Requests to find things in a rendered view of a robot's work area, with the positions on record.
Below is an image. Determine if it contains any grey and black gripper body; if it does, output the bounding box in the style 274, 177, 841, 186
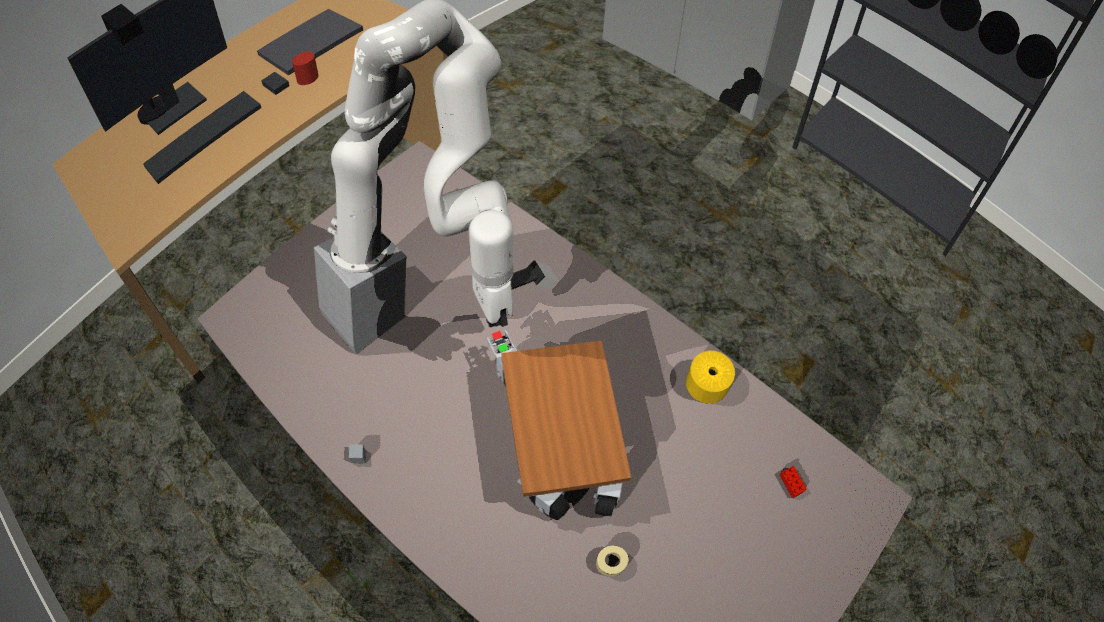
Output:
473, 274, 513, 324

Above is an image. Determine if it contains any red toy building brick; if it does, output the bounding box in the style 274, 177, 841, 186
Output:
781, 466, 806, 498

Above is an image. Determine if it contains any beige roll of masking tape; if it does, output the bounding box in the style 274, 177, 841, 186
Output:
596, 546, 628, 577

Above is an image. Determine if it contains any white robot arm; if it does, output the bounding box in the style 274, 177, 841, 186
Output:
328, 0, 558, 289

